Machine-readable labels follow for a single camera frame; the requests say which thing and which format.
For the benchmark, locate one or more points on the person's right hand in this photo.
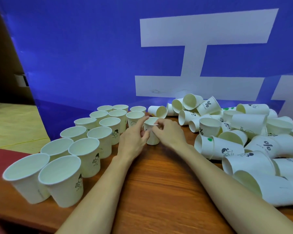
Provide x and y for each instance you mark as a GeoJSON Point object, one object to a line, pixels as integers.
{"type": "Point", "coordinates": [172, 134]}

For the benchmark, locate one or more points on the person's left hand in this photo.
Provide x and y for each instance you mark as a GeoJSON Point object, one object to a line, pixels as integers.
{"type": "Point", "coordinates": [129, 143]}

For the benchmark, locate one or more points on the person's right thumb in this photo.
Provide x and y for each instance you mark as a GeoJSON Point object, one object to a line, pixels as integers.
{"type": "Point", "coordinates": [156, 131]}

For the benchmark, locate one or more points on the person's left thumb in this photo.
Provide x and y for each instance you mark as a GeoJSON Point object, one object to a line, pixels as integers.
{"type": "Point", "coordinates": [146, 136]}

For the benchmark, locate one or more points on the single white paper cup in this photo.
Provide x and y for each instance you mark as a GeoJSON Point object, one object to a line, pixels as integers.
{"type": "Point", "coordinates": [152, 140]}

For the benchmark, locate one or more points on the person's right forearm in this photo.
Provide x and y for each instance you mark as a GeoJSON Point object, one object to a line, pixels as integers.
{"type": "Point", "coordinates": [229, 192]}

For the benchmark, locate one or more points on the person's left forearm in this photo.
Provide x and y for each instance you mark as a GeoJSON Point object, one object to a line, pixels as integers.
{"type": "Point", "coordinates": [100, 197]}

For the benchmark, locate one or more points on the rows of upright paper cups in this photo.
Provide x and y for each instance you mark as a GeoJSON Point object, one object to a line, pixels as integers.
{"type": "Point", "coordinates": [88, 148]}

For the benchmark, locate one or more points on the pile of toppled paper cups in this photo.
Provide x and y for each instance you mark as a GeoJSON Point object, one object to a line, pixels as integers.
{"type": "Point", "coordinates": [249, 141]}

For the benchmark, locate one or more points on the blue banner with white characters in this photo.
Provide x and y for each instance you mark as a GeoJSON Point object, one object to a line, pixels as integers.
{"type": "Point", "coordinates": [88, 51]}

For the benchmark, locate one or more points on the white label sticker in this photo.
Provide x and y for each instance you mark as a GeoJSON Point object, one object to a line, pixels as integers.
{"type": "Point", "coordinates": [21, 80]}

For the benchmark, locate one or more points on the brown cardboard panel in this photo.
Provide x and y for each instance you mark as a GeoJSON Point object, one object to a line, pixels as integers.
{"type": "Point", "coordinates": [4, 60]}

